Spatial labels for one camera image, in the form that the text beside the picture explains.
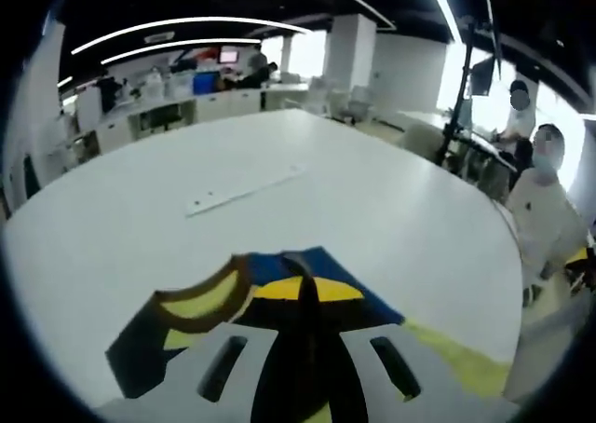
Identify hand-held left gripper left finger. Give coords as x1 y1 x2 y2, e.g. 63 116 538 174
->
95 276 318 423

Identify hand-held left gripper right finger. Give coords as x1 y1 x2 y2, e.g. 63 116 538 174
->
306 276 518 423

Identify yellow blue grey garment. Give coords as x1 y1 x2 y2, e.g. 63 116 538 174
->
104 245 511 423

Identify black stand pole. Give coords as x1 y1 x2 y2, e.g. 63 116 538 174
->
435 15 502 166

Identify black flat screen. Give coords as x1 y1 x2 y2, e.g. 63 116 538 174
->
469 58 495 97

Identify white counter cabinets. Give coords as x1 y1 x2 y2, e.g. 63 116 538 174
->
74 80 308 157

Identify black office chair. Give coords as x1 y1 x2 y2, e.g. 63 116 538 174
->
143 105 181 130

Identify blue storage bin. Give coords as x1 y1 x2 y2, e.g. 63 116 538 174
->
192 71 220 96

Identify straight ceiling light strip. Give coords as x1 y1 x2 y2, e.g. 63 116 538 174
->
423 0 460 40

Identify white cabinet box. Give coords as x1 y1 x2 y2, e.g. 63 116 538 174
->
75 87 103 130

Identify long curved ceiling light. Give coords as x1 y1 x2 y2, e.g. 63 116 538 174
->
101 38 262 65
71 16 311 55

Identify wide white pillar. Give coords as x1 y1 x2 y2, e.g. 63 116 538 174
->
7 21 66 205

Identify white table cable strip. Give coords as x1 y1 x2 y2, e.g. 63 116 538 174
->
184 162 308 218

